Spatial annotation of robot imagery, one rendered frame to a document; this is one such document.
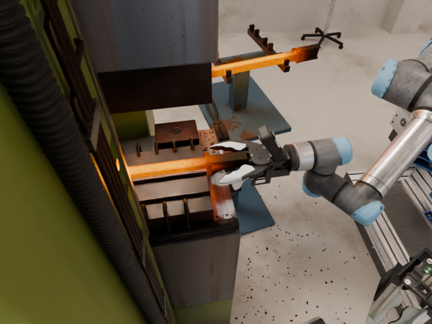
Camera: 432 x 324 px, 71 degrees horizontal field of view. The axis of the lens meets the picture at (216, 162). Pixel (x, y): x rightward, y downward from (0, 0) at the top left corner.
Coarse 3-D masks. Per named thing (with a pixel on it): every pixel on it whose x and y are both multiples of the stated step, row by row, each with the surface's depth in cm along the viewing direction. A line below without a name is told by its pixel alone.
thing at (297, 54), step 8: (296, 48) 104; (304, 48) 104; (312, 48) 104; (272, 56) 102; (280, 56) 102; (288, 56) 102; (296, 56) 103; (304, 56) 105; (312, 56) 107; (224, 64) 98; (232, 64) 98; (240, 64) 98; (248, 64) 98; (256, 64) 100; (264, 64) 101; (272, 64) 102; (216, 72) 96; (224, 72) 97; (232, 72) 98
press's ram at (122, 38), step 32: (96, 0) 28; (128, 0) 29; (160, 0) 29; (192, 0) 30; (96, 32) 30; (128, 32) 31; (160, 32) 32; (192, 32) 32; (96, 64) 33; (128, 64) 34; (160, 64) 34
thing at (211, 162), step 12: (204, 156) 74; (216, 156) 74; (228, 156) 74; (240, 156) 74; (132, 168) 72; (144, 168) 72; (156, 168) 72; (168, 168) 72; (180, 168) 72; (192, 168) 72; (216, 168) 74; (228, 168) 75
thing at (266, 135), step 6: (264, 126) 69; (258, 132) 69; (264, 132) 68; (270, 132) 68; (264, 138) 68; (270, 138) 67; (264, 144) 68; (270, 144) 69; (276, 144) 70; (270, 150) 70; (276, 150) 71; (282, 150) 75; (276, 156) 73; (282, 156) 73; (276, 162) 75; (282, 162) 75
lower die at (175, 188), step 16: (128, 160) 76; (144, 160) 76; (160, 160) 76; (176, 160) 75; (160, 176) 71; (176, 176) 72; (192, 176) 72; (144, 192) 69; (160, 192) 69; (176, 192) 69; (192, 192) 69; (208, 192) 70; (160, 208) 67; (176, 208) 67; (192, 208) 67; (208, 208) 67; (160, 224) 68; (176, 224) 69
